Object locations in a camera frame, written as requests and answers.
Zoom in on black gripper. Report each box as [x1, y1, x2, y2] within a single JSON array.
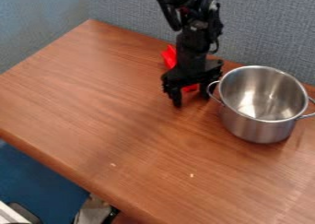
[[161, 29, 223, 108]]

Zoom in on red rectangular block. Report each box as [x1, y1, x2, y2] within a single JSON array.
[[161, 45, 197, 92]]

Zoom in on stainless steel pot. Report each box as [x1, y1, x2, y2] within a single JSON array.
[[205, 65, 315, 144]]

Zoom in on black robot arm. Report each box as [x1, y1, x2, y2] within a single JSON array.
[[156, 0, 224, 108]]

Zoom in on white device corner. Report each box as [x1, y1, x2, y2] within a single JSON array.
[[0, 201, 41, 224]]

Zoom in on grey table leg bracket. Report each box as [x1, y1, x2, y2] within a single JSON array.
[[72, 195, 119, 224]]

